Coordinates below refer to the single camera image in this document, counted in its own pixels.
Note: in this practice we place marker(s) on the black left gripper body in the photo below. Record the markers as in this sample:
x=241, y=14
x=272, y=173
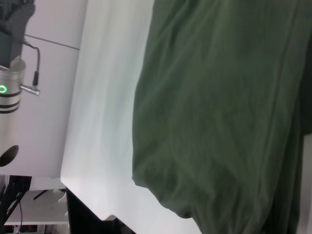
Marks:
x=12, y=29

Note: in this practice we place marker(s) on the dark green FREE t-shirt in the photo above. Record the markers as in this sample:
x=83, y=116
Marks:
x=219, y=109

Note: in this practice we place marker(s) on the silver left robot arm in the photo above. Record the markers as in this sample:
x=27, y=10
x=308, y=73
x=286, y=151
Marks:
x=8, y=97

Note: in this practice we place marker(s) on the white side shelf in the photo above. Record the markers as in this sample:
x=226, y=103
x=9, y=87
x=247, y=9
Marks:
x=41, y=207

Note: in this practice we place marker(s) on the black table side panel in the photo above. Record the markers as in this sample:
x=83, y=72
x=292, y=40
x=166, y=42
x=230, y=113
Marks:
x=92, y=219

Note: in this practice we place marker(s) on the black metal stand frame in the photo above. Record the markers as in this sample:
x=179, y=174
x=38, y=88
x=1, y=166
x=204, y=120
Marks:
x=12, y=192

